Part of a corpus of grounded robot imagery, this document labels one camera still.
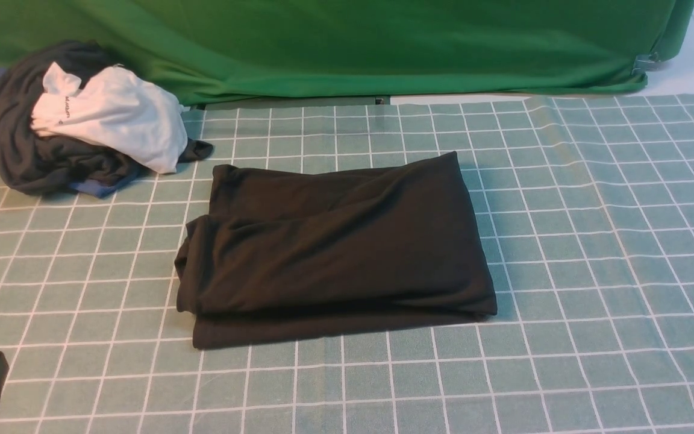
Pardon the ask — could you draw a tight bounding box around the dark gray crumpled garment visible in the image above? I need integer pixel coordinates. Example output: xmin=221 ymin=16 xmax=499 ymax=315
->
xmin=0 ymin=40 xmax=214 ymax=195

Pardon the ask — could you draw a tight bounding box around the metal binder clip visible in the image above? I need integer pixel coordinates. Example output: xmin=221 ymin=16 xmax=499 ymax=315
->
xmin=631 ymin=52 xmax=663 ymax=76

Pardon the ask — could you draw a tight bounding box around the dark gray long-sleeved shirt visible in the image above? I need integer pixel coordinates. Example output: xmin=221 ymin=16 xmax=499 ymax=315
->
xmin=174 ymin=152 xmax=498 ymax=351

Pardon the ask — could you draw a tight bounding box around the green checkered tablecloth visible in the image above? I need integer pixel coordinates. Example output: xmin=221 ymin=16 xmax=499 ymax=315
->
xmin=0 ymin=95 xmax=694 ymax=433

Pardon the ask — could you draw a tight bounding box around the green backdrop cloth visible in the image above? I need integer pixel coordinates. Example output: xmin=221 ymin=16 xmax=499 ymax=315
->
xmin=0 ymin=1 xmax=694 ymax=105

